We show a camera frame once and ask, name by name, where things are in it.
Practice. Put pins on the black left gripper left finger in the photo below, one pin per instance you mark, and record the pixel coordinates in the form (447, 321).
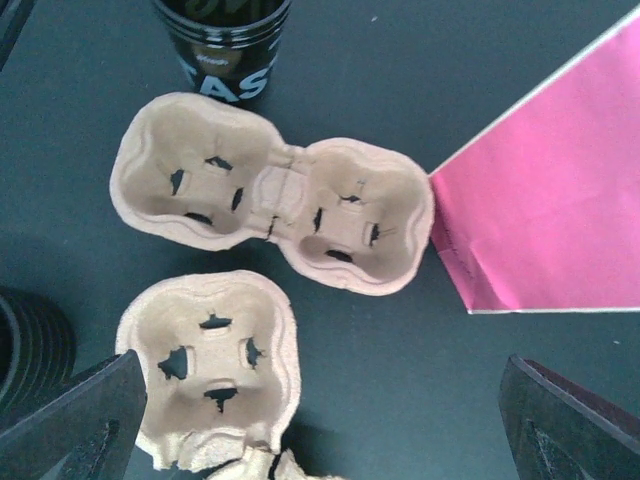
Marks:
(87, 426)

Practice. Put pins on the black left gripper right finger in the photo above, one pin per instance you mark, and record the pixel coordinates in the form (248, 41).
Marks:
(556, 429)

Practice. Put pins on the cream pink Cakes paper bag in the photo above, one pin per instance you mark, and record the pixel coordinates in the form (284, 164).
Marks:
(539, 212)

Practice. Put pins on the black coffee cup with lid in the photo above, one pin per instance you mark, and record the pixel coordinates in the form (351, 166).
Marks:
(38, 347)

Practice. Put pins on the black open coffee cup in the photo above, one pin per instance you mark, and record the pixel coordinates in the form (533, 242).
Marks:
(227, 49)

